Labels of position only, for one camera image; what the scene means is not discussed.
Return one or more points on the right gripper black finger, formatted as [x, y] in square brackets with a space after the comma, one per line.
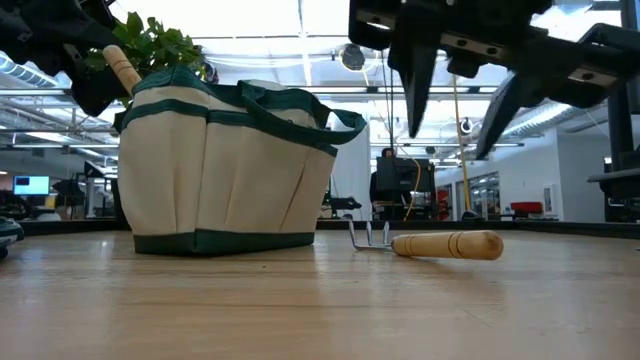
[497, 115]
[415, 85]

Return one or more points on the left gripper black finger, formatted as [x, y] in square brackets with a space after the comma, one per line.
[117, 97]
[87, 95]

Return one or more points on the beige green canvas gardening bag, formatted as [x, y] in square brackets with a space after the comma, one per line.
[215, 175]

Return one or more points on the green leafy plant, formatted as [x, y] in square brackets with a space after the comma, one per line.
[155, 45]

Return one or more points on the person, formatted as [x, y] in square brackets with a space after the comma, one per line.
[387, 152]

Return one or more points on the black equipment cart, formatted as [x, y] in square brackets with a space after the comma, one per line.
[402, 175]

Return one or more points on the red box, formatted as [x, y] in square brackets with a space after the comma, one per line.
[526, 207]

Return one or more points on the black plant pot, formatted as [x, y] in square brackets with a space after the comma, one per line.
[115, 200]

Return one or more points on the red cabinet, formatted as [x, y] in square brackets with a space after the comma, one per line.
[443, 202]

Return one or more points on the blue lit computer screen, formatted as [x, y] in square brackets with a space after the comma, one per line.
[31, 185]

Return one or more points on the black desk monitor with stand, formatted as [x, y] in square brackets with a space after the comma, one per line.
[620, 145]

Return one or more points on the small black equipment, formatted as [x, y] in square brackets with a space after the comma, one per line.
[344, 204]

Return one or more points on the grey desk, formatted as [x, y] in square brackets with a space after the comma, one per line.
[620, 182]

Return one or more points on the black metal table frame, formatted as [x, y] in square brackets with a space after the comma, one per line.
[575, 228]

